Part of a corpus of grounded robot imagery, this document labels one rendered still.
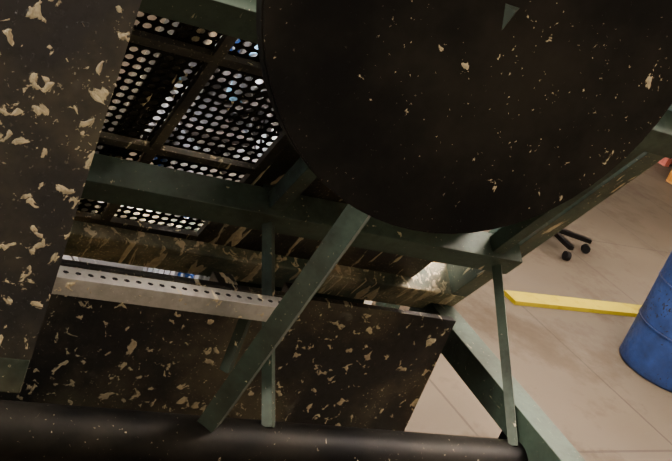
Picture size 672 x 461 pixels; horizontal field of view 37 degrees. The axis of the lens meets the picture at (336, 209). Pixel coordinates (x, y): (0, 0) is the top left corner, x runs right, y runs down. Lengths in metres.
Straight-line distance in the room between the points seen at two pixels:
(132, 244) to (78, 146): 1.11
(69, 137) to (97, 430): 0.80
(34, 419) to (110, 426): 0.16
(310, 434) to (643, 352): 3.50
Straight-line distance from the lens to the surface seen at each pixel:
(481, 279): 3.07
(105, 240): 2.65
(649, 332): 5.66
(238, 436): 2.30
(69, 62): 1.53
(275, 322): 2.00
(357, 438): 2.46
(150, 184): 2.35
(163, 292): 2.10
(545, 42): 1.62
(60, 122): 1.56
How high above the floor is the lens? 1.97
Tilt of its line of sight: 19 degrees down
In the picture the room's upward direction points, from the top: 22 degrees clockwise
